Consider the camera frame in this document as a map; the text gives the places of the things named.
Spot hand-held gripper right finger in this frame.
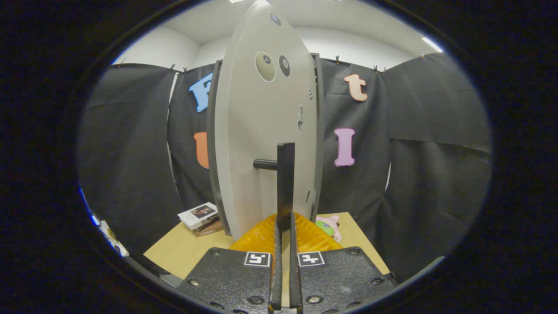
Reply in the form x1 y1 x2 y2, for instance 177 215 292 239
289 212 395 314

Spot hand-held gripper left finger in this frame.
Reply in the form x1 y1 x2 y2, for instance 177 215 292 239
179 212 283 314

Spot dark grey shoe cabinet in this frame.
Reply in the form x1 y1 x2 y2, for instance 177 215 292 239
206 53 325 238

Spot pink and green plush toy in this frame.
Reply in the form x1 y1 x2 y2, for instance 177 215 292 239
315 215 342 242

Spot brown book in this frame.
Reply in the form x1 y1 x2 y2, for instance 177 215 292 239
192 219 225 238

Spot white cluttered objects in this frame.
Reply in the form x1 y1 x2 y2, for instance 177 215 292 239
98 220 130 258

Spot black backdrop cloth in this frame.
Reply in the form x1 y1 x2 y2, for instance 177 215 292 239
78 52 493 280

